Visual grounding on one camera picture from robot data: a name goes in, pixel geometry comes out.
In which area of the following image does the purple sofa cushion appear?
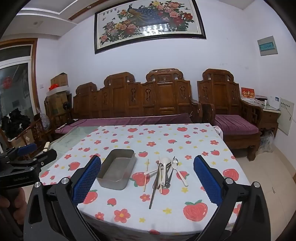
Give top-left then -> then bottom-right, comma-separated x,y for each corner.
55,113 -> 193,135

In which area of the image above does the small cardboard box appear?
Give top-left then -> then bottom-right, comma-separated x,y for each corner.
50,73 -> 69,87

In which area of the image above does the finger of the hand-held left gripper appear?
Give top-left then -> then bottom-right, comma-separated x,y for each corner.
27,149 -> 58,169
0,143 -> 37,163

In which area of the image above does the person's left hand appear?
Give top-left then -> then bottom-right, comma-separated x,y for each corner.
0,188 -> 27,224

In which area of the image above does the white soup spoon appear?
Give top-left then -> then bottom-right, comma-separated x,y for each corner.
160,158 -> 171,186

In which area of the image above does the wooden side table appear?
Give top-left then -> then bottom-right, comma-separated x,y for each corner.
240,100 -> 281,139

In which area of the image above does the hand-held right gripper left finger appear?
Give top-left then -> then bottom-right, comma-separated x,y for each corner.
23,155 -> 102,241

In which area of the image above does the grey breaker panel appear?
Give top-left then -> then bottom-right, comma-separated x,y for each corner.
257,36 -> 278,56

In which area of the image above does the clear plastic bag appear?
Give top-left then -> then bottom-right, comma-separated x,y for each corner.
257,132 -> 275,156

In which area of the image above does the white wall distribution box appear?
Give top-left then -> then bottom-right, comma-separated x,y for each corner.
277,98 -> 295,136

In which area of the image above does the black clothes pile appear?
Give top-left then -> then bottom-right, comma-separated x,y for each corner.
1,108 -> 31,142

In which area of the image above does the low wooden chair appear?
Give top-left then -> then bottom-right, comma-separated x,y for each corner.
23,115 -> 55,153

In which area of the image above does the flat white box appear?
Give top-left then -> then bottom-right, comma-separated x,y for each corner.
46,87 -> 70,96

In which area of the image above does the carved wooden armchair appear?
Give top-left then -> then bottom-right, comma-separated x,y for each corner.
196,68 -> 263,161

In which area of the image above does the white box device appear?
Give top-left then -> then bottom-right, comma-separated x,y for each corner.
270,96 -> 281,109

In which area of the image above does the metal tray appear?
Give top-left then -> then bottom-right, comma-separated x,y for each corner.
96,149 -> 135,190

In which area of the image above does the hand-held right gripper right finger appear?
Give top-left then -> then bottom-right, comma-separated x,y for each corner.
193,155 -> 271,241

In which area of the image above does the metal fork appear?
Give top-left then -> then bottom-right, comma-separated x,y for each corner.
165,156 -> 176,188

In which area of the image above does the white papers stack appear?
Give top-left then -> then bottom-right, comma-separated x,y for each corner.
254,95 -> 269,105

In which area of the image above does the strawberry print tablecloth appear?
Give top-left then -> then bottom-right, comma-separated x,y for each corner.
38,124 -> 251,234

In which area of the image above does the red desk calendar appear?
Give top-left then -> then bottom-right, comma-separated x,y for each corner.
240,87 -> 255,100

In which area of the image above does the carved wooden sofa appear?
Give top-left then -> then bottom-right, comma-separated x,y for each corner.
45,68 -> 203,130

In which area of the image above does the large cardboard box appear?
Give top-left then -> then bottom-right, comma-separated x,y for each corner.
47,93 -> 70,116

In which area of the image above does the purple armchair cushion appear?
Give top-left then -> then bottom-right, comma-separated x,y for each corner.
214,114 -> 259,135

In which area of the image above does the black standing fan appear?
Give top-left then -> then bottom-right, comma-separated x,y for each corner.
63,101 -> 75,124

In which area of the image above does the framed peacock flower painting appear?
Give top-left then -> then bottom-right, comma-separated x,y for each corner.
94,0 -> 207,55

